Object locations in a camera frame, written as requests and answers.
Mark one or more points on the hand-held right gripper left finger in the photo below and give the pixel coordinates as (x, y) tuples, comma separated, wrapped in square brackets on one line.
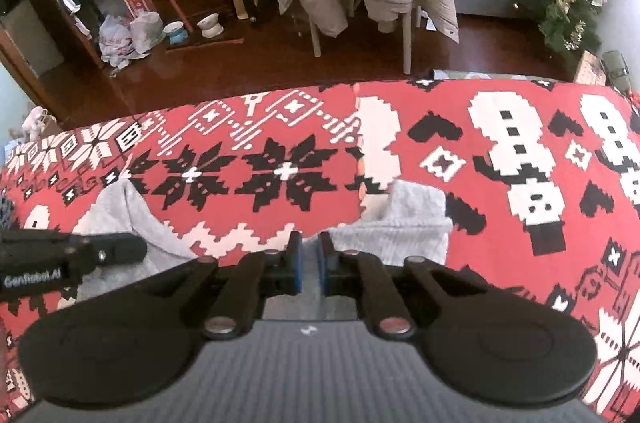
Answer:
[(298, 263)]

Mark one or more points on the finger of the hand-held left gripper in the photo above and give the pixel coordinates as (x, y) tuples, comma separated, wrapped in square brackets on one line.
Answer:
[(122, 249)]

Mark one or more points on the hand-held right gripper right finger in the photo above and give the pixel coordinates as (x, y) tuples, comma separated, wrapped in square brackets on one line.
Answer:
[(323, 263)]

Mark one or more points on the grey sweater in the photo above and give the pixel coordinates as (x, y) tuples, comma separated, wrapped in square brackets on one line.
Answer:
[(400, 228)]

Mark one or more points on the red patterned blanket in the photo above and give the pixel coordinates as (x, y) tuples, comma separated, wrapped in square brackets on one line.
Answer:
[(300, 128)]

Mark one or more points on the white plush toy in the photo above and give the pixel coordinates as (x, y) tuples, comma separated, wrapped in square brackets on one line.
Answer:
[(32, 123)]

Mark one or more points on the printed plastic bag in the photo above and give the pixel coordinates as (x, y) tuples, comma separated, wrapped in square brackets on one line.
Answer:
[(114, 40)]

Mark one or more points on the white plastic bag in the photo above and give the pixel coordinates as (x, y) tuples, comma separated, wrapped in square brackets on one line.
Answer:
[(147, 30)]

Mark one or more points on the blue pet bowl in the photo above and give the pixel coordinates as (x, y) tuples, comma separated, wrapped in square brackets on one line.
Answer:
[(175, 33)]

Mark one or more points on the white chair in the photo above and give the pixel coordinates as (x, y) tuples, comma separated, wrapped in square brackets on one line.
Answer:
[(407, 48)]

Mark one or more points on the white ceramic pet bowl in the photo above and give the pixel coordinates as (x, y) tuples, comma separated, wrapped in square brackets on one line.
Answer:
[(210, 27)]

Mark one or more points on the red white carton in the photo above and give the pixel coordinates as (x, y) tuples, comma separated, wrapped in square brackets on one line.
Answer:
[(137, 3)]

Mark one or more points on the small patterned gift box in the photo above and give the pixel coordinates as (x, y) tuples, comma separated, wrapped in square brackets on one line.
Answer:
[(590, 70)]

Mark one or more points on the green gift box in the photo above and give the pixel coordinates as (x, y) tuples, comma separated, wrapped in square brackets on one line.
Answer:
[(617, 70)]

